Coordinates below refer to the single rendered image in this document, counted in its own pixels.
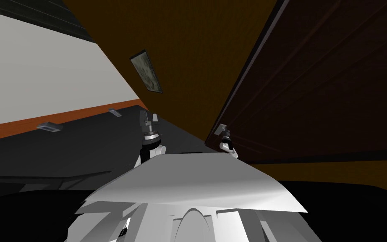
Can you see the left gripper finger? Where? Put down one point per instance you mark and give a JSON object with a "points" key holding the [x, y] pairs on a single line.
{"points": [[142, 117], [155, 118]]}

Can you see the grey rectangular fixture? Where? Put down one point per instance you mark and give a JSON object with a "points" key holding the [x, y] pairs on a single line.
{"points": [[49, 126], [115, 112]]}

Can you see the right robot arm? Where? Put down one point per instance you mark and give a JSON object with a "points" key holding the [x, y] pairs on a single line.
{"points": [[228, 149]]}

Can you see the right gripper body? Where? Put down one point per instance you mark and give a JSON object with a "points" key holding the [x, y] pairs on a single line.
{"points": [[224, 133]]}

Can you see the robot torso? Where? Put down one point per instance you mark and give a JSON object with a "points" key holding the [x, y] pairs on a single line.
{"points": [[193, 181]]}

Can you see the dark framed wall picture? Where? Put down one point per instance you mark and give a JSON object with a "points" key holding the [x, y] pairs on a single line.
{"points": [[146, 71]]}

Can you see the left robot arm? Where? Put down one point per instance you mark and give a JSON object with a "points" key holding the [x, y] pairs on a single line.
{"points": [[150, 148]]}

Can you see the dark brown door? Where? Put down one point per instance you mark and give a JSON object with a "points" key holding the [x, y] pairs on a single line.
{"points": [[321, 84]]}

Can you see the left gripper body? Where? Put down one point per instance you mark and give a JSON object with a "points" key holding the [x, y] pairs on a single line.
{"points": [[147, 126]]}

